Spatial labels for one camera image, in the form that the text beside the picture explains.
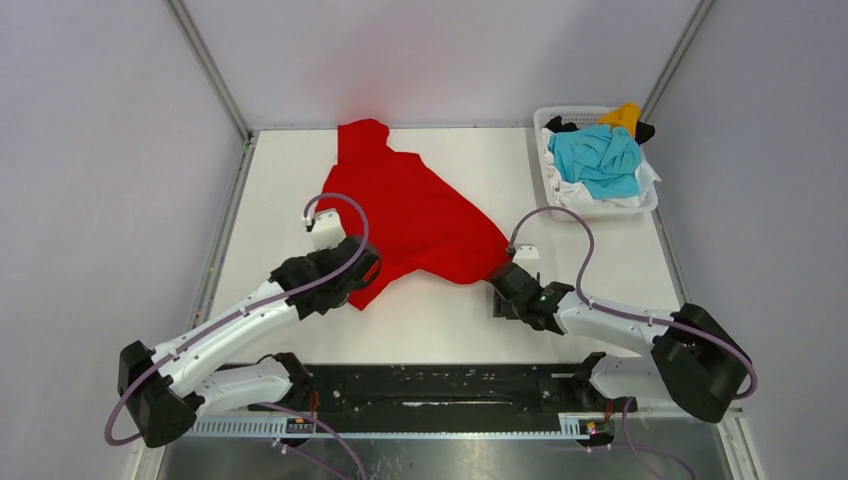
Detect red t shirt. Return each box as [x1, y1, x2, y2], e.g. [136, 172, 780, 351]
[316, 119, 509, 310]

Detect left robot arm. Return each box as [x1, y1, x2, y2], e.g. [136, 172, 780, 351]
[115, 236, 382, 448]

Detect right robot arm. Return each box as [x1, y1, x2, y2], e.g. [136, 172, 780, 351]
[488, 262, 755, 423]

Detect white plastic laundry basket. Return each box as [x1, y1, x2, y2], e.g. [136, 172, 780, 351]
[533, 105, 660, 220]

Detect teal t shirt in basket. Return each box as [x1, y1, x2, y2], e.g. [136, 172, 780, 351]
[547, 125, 642, 200]

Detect black t shirt in basket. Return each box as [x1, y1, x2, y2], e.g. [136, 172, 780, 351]
[544, 116, 656, 145]

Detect yellow t shirt in basket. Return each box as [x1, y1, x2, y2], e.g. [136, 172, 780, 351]
[597, 102, 641, 138]

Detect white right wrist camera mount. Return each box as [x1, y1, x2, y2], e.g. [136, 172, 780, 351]
[512, 244, 540, 263]

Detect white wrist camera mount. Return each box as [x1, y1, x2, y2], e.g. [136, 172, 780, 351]
[310, 209, 346, 250]
[512, 244, 540, 263]

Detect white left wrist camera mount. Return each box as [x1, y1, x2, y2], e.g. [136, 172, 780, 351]
[310, 209, 346, 250]

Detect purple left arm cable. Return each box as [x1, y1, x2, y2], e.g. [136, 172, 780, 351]
[103, 192, 372, 480]

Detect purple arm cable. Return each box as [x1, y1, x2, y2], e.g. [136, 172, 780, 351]
[506, 205, 760, 480]
[103, 192, 372, 480]

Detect white slotted cable duct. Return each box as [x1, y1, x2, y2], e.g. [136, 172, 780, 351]
[184, 415, 591, 440]

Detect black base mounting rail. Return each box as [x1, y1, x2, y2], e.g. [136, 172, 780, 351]
[235, 352, 641, 435]

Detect aluminium frame rails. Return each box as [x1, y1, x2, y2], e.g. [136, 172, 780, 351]
[148, 370, 743, 419]

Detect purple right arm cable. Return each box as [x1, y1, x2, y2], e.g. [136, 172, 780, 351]
[506, 205, 760, 480]

